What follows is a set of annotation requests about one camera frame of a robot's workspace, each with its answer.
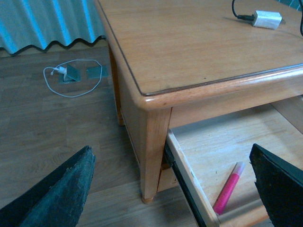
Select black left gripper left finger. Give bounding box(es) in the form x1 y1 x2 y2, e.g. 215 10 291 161
0 146 95 227

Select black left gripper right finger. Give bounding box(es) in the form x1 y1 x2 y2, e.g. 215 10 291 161
250 144 303 227

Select pink marker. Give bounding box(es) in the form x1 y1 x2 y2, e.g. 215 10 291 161
213 161 245 215

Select wooden drawer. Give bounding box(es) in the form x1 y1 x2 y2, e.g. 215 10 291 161
166 96 303 227

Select open floor outlet box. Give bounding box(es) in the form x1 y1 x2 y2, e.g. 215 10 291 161
58 64 81 84

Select white floor plug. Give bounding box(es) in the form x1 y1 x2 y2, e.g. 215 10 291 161
51 66 67 76

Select closed floor outlet plate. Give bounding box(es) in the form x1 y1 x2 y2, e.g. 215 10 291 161
86 66 108 79

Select wooden nightstand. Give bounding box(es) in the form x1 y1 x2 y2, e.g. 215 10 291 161
95 0 303 203

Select white USB charger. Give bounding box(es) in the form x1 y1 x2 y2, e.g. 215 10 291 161
252 10 284 30

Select pale blue curtain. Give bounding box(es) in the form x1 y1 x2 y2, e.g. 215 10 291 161
0 0 106 54

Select white floor cable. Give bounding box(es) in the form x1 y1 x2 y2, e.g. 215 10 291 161
43 59 103 98

